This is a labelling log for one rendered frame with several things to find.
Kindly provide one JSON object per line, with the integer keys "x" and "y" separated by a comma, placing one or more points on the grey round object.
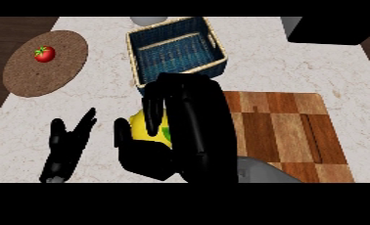
{"x": 149, "y": 20}

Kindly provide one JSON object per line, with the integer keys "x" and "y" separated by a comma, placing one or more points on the black appliance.
{"x": 328, "y": 30}

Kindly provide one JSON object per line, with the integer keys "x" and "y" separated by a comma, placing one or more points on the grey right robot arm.
{"x": 263, "y": 171}

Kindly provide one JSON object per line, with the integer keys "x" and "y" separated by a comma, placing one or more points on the red tomato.
{"x": 45, "y": 54}

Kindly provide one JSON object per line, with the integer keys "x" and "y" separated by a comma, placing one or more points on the round brown woven placemat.
{"x": 47, "y": 63}

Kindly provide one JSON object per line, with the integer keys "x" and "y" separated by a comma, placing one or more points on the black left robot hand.
{"x": 67, "y": 145}

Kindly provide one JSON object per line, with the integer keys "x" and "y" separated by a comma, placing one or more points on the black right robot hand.
{"x": 198, "y": 131}

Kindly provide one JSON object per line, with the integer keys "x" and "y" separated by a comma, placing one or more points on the yellow lemon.
{"x": 140, "y": 127}

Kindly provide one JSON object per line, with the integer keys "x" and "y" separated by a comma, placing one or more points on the blue wicker basket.
{"x": 176, "y": 51}

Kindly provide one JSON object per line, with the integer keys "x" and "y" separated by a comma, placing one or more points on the checkered wooden cutting board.
{"x": 289, "y": 131}

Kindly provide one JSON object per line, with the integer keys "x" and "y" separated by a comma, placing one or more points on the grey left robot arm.
{"x": 56, "y": 180}

